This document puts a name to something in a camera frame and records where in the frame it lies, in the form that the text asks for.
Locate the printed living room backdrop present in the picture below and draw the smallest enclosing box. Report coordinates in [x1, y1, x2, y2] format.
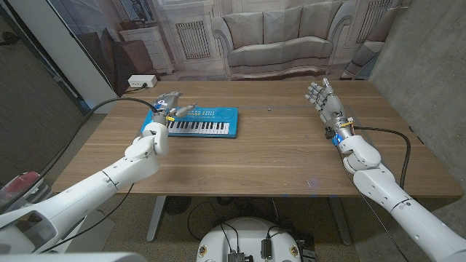
[47, 0, 412, 98]

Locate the white power strip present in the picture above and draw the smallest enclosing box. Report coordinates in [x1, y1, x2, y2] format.
[127, 74, 158, 89]

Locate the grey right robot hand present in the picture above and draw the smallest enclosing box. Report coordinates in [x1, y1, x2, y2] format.
[304, 77, 355, 141]

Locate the black floor cable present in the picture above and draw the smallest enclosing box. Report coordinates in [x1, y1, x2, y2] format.
[186, 199, 241, 255]

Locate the black power adapter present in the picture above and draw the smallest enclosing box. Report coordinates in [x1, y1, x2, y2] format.
[260, 237, 273, 261]

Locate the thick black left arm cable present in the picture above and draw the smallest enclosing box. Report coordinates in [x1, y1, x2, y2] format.
[0, 96, 159, 215]

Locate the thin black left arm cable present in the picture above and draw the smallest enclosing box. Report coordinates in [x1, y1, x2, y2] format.
[39, 183, 135, 254]

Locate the grey table leg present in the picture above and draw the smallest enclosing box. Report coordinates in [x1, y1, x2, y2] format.
[328, 196, 353, 246]
[146, 195, 167, 242]

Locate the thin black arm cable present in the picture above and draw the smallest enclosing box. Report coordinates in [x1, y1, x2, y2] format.
[39, 183, 135, 254]
[336, 145, 411, 262]

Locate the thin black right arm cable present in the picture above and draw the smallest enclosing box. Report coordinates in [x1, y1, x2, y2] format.
[336, 145, 411, 262]

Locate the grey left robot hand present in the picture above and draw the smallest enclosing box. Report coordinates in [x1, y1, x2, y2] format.
[151, 90, 198, 127]

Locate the blue toy piano keyboard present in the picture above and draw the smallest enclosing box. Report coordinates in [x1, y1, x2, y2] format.
[140, 106, 239, 139]

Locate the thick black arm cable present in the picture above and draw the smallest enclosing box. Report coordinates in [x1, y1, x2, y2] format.
[352, 125, 412, 190]
[0, 96, 159, 215]

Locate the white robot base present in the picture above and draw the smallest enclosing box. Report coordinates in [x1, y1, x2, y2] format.
[196, 217, 302, 262]

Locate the clear box with red lid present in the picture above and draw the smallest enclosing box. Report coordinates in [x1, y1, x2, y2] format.
[0, 171, 49, 205]

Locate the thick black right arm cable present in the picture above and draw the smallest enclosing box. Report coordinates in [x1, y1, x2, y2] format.
[352, 125, 412, 190]

